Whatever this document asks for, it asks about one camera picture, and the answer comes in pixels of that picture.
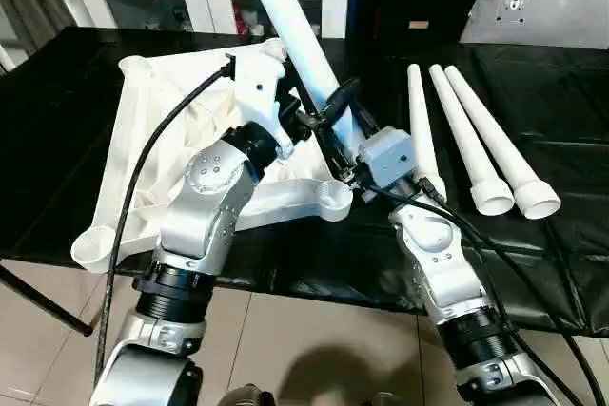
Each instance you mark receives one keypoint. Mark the white plastic table leg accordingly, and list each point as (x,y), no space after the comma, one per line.
(292,30)
(467,140)
(498,140)
(423,130)

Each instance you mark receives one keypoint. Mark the white plastic table top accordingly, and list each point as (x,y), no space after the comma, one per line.
(157,92)

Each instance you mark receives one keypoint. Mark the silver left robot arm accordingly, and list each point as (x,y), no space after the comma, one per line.
(204,201)

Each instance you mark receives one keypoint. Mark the black mat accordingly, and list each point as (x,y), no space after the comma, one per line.
(71,140)

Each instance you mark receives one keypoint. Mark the dark left robot leg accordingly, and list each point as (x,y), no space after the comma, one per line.
(247,396)

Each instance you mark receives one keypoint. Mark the black metal stand pole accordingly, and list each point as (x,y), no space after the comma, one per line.
(43,298)

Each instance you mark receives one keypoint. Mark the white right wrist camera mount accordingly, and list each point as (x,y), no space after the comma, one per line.
(390,154)

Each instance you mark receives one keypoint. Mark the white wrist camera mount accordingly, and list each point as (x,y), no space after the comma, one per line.
(390,154)
(257,87)

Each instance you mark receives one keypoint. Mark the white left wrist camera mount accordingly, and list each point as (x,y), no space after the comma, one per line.
(257,87)

